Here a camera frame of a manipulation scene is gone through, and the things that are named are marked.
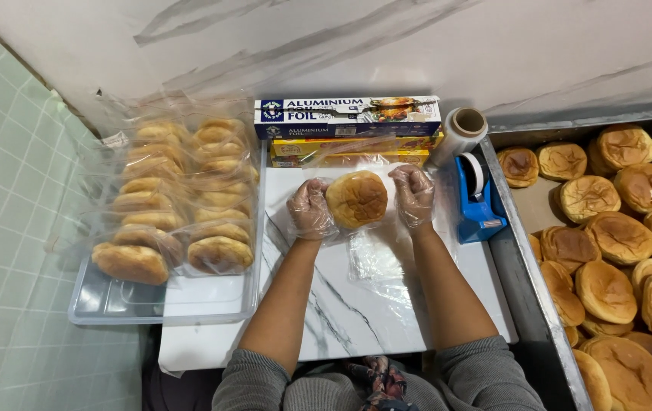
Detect person's left hand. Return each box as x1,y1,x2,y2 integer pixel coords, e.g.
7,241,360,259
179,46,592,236
286,177,339,241

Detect person's right hand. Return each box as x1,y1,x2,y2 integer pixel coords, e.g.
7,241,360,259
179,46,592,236
388,165,436,229

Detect round brown bun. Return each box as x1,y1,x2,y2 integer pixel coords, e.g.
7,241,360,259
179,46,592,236
325,170,389,230

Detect clear plastic bag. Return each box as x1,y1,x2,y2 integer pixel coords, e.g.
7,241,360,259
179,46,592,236
301,150,413,246

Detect yellow foil box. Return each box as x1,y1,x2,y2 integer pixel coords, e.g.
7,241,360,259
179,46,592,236
270,149,431,169
270,132,445,158

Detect cling film roll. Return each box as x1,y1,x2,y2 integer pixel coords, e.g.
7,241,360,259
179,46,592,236
425,107,489,171

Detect white tape roll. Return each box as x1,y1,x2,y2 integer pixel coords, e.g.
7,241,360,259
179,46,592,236
460,152,490,198

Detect blue aluminium foil box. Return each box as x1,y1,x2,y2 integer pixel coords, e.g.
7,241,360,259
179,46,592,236
253,95,443,141

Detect blue tape dispenser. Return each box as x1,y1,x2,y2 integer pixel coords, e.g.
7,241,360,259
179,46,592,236
454,151,509,245

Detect stack of clear plastic bags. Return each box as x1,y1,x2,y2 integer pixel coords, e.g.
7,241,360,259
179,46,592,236
347,228,419,299

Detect rows of bagged buns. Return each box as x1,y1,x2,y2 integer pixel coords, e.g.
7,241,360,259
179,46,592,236
90,116,260,287

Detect large metal tray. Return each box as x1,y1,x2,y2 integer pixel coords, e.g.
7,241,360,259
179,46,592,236
479,111,652,411

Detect clear plastic tray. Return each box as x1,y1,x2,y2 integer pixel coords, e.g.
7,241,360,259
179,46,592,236
67,142,268,327

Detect floral scarf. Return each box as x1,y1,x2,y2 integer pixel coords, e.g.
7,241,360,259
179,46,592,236
343,355,419,411

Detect grey sweater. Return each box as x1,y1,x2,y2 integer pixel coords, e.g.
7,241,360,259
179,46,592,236
211,335,547,411

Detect heap of unwrapped buns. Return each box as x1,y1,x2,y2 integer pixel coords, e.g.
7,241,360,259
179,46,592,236
496,123,652,411

